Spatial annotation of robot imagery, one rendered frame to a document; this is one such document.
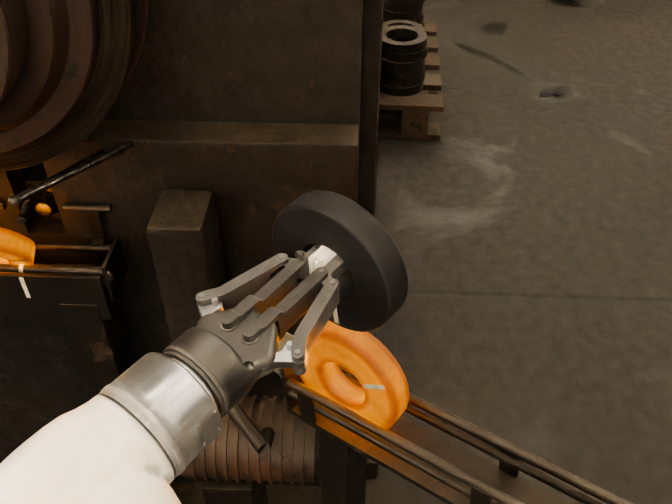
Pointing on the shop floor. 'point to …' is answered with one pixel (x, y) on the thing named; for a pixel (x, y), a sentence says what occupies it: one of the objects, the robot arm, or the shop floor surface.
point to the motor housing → (232, 450)
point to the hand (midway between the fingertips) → (336, 252)
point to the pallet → (409, 72)
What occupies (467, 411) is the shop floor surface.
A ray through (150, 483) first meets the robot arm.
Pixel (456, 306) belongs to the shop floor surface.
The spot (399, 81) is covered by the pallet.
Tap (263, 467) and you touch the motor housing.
